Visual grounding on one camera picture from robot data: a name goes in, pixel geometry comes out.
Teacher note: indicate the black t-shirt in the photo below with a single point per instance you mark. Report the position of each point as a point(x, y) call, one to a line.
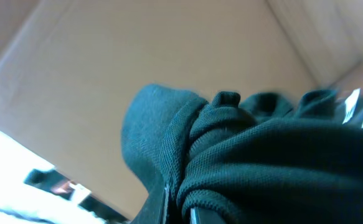
point(259, 160)

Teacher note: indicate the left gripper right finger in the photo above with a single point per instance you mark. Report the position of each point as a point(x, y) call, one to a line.
point(205, 216)

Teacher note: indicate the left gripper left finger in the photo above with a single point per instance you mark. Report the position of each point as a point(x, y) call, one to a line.
point(156, 207)

